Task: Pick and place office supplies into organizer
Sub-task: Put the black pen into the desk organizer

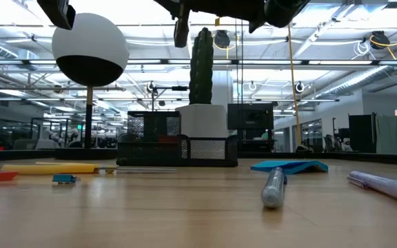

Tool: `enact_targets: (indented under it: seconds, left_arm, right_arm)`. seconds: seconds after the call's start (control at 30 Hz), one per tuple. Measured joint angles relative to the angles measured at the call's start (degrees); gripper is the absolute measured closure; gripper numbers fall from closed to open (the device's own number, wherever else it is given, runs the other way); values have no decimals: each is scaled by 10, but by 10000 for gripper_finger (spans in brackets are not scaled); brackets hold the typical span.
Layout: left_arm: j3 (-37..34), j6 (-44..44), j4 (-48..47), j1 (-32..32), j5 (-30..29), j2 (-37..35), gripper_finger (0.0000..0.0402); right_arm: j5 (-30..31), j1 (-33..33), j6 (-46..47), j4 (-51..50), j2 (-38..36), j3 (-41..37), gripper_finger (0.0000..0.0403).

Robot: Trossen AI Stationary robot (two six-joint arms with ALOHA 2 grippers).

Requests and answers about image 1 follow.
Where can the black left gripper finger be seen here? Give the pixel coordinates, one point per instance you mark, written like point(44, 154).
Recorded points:
point(57, 13)

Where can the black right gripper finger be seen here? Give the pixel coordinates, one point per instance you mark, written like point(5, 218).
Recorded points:
point(181, 32)

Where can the small blue binder clip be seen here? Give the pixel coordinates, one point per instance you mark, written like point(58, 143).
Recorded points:
point(63, 178)

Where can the blue cloth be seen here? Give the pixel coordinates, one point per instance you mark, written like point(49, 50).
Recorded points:
point(288, 166)

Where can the lilac pen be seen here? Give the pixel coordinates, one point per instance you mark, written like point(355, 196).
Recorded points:
point(391, 187)

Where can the black mesh desk organizer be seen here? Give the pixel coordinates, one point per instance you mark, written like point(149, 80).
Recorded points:
point(150, 155)

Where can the tall green cactus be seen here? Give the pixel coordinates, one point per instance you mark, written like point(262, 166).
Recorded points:
point(201, 69)

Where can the white globe table lamp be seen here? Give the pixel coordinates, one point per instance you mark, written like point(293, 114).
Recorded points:
point(88, 41)

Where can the pale green curtain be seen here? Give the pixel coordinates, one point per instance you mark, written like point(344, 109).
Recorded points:
point(396, 134)

